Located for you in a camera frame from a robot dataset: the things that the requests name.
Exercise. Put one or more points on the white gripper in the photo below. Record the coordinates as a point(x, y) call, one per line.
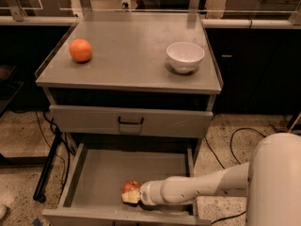
point(148, 192)

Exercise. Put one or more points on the red apple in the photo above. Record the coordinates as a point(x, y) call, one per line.
point(131, 185)

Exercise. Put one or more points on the grey drawer cabinet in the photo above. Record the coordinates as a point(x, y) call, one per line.
point(129, 69)

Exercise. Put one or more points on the white ceramic bowl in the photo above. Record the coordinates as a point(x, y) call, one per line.
point(184, 57)

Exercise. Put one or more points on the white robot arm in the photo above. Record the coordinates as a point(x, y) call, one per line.
point(271, 181)

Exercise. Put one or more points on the closed grey upper drawer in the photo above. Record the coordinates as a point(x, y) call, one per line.
point(157, 122)

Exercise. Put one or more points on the orange fruit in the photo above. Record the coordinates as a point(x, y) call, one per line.
point(80, 50)

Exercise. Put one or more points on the white horizontal rail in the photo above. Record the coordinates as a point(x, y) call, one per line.
point(249, 24)

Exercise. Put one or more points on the black drawer handle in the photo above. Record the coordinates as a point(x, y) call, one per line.
point(139, 122)

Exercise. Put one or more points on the black table leg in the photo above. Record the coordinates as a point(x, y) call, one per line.
point(39, 191)

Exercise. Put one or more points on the open grey lower drawer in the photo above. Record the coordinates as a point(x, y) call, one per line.
point(92, 195)

